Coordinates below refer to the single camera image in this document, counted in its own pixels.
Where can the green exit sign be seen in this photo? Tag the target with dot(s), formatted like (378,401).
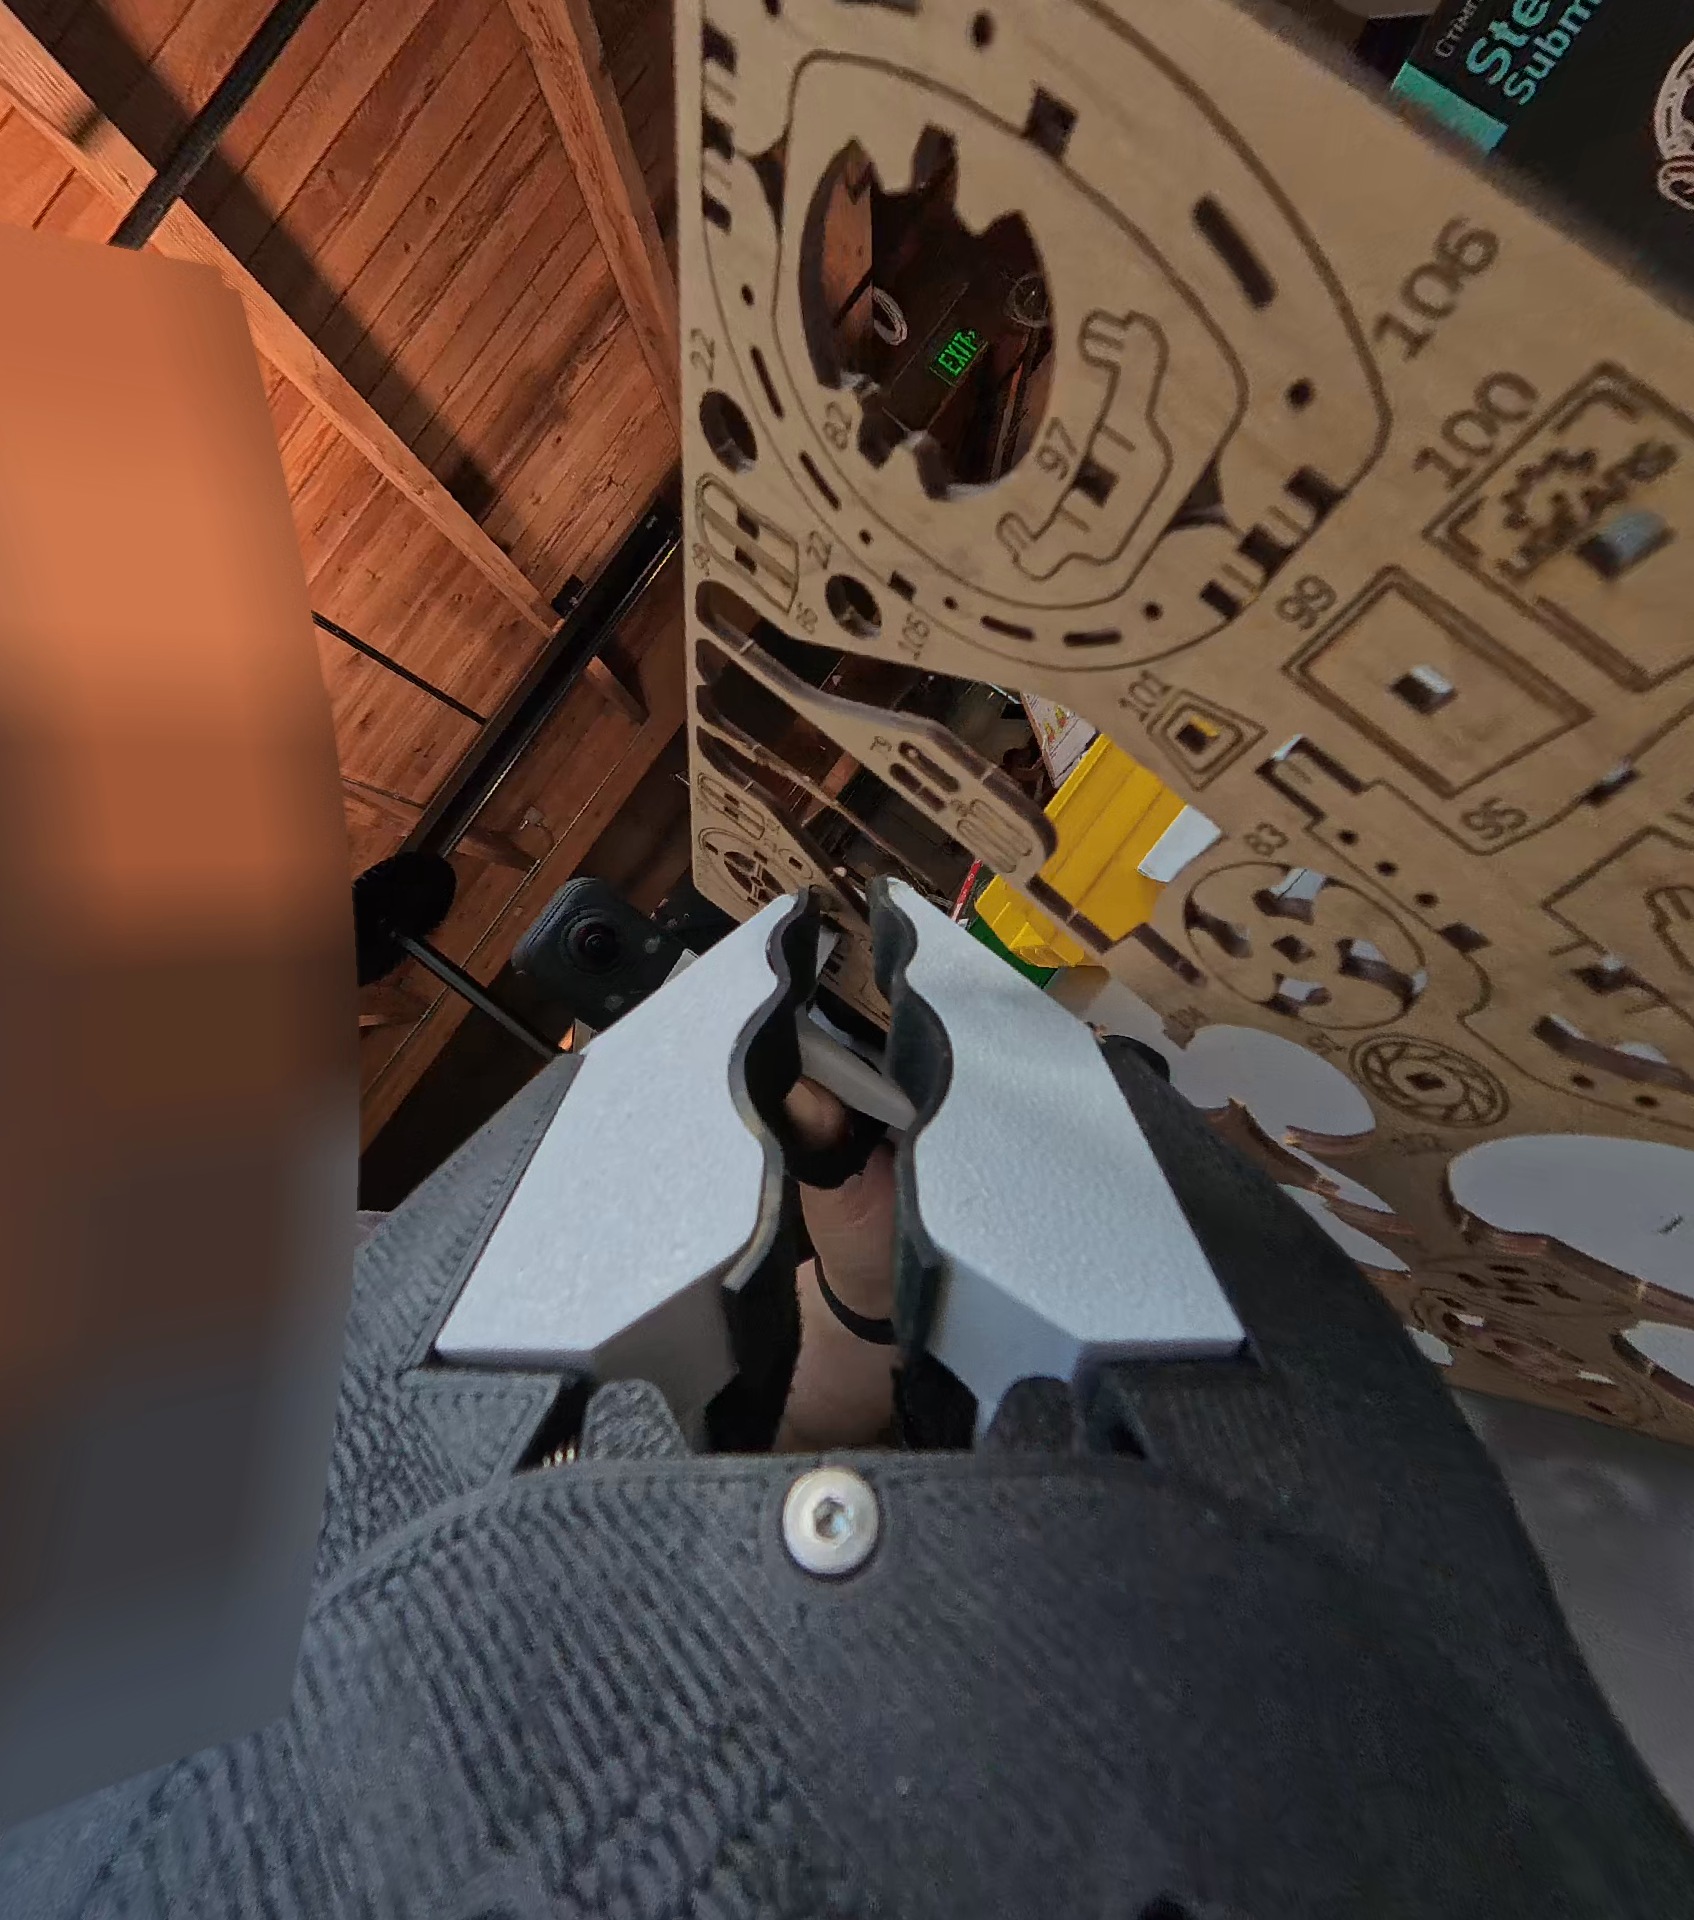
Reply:
(958,357)

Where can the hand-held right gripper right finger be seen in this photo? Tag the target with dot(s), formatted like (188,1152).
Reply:
(1072,1214)

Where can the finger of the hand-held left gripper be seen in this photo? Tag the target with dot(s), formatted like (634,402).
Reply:
(858,1080)

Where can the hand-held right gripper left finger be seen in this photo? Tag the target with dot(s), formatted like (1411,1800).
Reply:
(607,1201)

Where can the yellow plastic bin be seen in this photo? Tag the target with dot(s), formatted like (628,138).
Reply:
(1102,840)

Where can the person's left hand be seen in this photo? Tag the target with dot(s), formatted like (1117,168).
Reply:
(846,1214)

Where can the black ceiling pipe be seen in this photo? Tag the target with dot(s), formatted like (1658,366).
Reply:
(211,135)

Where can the black model kit box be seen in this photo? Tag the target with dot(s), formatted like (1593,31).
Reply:
(1612,151)

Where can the laser-cut wooden parts sheet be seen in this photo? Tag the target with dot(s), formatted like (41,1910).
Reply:
(1386,525)

